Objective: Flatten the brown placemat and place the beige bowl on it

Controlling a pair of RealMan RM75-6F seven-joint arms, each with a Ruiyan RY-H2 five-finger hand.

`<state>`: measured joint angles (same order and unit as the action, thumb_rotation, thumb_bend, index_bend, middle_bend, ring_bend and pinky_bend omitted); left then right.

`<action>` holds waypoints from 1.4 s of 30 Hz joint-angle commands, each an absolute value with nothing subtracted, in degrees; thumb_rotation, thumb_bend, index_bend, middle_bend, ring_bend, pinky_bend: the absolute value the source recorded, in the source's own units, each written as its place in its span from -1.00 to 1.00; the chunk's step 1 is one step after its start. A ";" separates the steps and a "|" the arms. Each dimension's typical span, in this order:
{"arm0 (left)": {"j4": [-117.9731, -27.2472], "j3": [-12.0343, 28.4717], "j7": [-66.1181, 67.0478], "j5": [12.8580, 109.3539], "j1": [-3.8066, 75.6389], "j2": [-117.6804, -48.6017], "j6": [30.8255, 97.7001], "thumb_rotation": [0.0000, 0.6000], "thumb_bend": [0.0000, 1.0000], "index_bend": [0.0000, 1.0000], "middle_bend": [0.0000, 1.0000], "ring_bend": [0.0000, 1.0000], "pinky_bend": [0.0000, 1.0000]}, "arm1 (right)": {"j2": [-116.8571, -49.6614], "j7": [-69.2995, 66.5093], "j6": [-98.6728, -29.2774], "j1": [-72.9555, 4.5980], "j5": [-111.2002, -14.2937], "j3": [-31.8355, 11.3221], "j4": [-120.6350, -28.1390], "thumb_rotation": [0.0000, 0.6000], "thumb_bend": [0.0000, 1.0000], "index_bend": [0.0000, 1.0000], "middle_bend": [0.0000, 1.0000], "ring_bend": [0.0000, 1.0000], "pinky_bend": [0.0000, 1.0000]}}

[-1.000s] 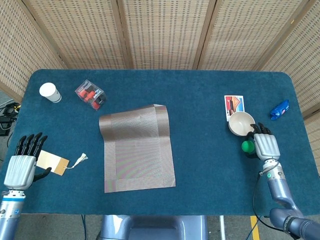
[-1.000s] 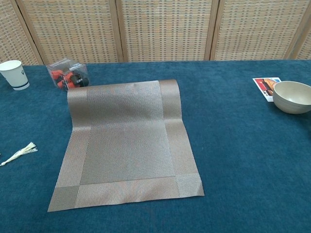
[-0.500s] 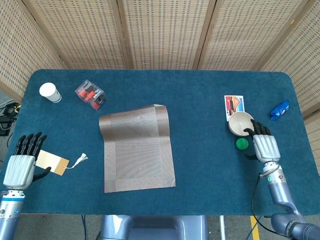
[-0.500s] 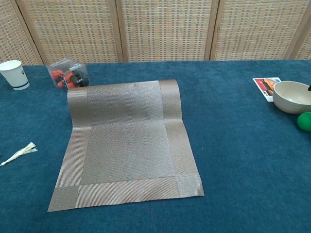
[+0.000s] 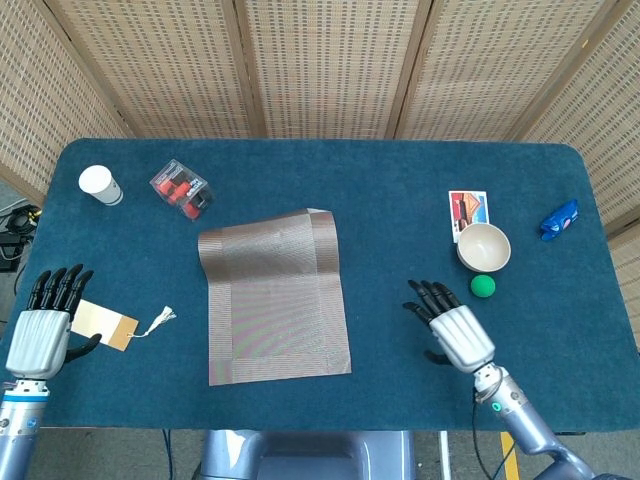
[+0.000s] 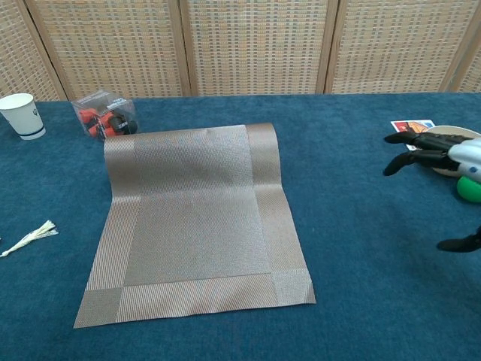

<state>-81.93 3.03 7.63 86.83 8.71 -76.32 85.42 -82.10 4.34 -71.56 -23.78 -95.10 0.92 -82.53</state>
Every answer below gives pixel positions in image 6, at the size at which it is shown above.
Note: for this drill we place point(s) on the blue carpet table cover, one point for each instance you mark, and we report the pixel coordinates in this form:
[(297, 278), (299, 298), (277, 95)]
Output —
[(338, 225)]

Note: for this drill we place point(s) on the white paper cup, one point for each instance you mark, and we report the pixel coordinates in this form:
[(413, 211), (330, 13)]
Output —
[(22, 116)]

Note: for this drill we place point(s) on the tan bookmark with white tassel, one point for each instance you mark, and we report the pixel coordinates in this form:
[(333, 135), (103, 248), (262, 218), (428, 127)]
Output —
[(37, 233)]

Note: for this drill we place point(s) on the white bowl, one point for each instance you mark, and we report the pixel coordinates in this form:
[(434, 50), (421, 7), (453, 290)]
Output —
[(445, 171)]

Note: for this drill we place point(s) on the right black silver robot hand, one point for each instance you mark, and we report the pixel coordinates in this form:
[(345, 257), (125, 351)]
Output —
[(466, 154)]

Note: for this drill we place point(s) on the colourful postcard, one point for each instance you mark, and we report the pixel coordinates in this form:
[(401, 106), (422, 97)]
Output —
[(413, 125)]

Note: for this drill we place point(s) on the woven wooden folding screen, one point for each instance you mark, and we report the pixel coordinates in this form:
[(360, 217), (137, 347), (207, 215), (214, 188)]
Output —
[(255, 45)]

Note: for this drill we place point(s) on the clear box of red-black parts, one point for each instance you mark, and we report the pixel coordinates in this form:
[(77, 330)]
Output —
[(101, 116)]

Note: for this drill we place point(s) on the green foam ball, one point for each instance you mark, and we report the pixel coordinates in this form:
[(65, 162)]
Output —
[(469, 190)]

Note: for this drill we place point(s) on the brown woven placemat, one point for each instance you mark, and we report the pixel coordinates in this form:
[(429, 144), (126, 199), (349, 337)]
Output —
[(195, 225)]

